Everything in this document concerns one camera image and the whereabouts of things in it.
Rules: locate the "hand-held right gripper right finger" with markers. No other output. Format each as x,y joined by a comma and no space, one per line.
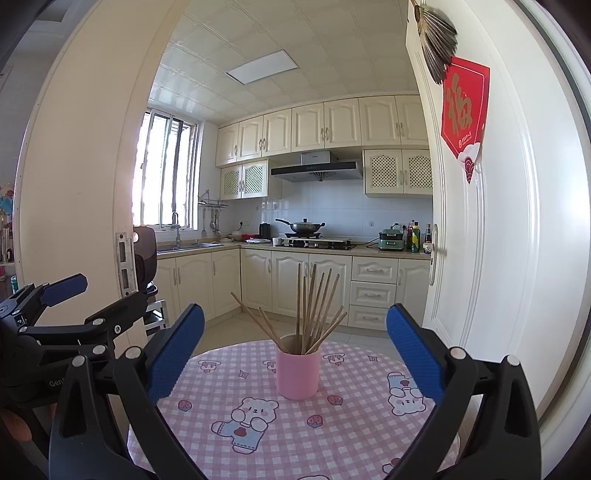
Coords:
413,350

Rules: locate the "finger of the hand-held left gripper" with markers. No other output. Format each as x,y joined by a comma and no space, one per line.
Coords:
120,314
64,284

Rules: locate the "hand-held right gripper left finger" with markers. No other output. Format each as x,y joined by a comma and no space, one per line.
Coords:
178,350

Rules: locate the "pink cup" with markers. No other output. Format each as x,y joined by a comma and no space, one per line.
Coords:
298,374

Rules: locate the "bunch of wooden chopsticks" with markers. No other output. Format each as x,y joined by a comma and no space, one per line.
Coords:
299,300

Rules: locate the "hanging kitchen utensils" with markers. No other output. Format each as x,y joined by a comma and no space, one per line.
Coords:
212,221

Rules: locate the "person's left hand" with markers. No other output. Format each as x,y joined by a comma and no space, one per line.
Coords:
14,424

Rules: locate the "metal strike plate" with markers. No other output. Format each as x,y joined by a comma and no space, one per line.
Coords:
124,263

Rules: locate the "steel sink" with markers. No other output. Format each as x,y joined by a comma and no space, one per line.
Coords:
189,247

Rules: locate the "sink faucet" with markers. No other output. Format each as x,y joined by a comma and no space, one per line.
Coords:
176,228

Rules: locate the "dark sauce bottle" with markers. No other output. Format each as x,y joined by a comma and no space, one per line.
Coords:
408,240
428,240

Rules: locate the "green electric cooker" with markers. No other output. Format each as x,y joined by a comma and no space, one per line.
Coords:
391,240

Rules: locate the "pink checked tablecloth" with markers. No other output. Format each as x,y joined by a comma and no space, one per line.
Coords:
277,438

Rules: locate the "red container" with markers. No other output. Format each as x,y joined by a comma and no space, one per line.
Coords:
249,237

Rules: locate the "cream base cabinets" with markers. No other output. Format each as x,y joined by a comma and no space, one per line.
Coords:
295,277

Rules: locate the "gas stove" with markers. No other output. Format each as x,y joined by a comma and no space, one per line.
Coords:
318,243

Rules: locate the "window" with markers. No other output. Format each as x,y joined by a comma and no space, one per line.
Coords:
157,170

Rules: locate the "black kettle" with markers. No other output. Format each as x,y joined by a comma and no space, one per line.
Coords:
264,230

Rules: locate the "white door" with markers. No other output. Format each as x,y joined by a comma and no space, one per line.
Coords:
508,230

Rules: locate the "wok with lid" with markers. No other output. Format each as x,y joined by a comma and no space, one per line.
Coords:
302,227

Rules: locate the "wide lattice door cabinet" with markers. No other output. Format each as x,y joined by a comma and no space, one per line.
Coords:
397,170

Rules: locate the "small lattice door cabinet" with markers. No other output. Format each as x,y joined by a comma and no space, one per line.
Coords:
244,180

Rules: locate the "range hood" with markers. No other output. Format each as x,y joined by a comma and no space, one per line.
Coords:
318,170

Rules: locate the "red paper door decoration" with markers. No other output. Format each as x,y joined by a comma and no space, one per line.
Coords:
461,115

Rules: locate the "ceiling light panel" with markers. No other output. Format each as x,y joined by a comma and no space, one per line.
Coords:
263,67

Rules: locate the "feather fan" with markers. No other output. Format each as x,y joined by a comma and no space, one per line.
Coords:
436,46

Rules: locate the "white door frame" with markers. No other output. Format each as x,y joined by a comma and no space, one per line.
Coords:
78,161

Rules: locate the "wall utensil rack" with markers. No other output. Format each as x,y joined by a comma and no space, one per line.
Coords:
212,202

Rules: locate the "cream wall cabinets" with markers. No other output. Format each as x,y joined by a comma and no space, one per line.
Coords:
341,124

